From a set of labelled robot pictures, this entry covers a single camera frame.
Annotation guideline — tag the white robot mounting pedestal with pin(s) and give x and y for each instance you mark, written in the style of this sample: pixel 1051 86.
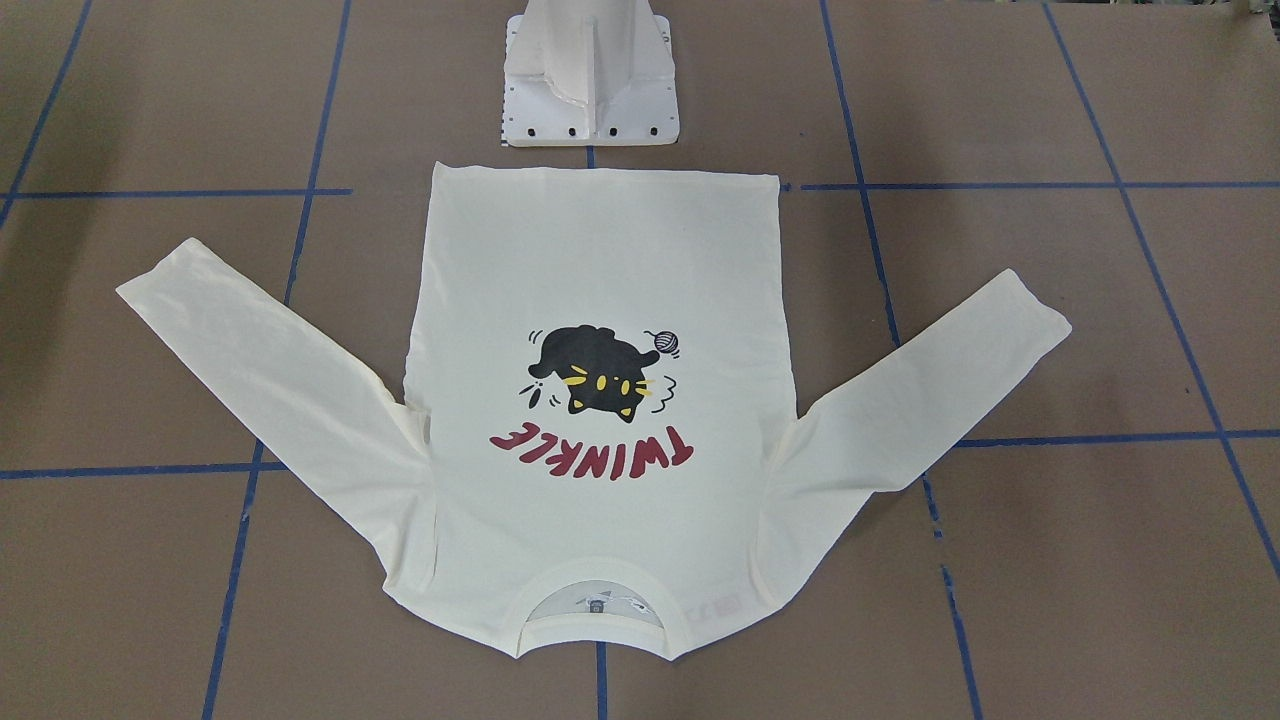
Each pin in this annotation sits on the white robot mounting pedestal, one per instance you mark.
pixel 589 73

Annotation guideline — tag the cream long-sleeve cat shirt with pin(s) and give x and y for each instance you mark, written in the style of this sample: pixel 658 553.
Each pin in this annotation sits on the cream long-sleeve cat shirt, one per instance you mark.
pixel 599 437

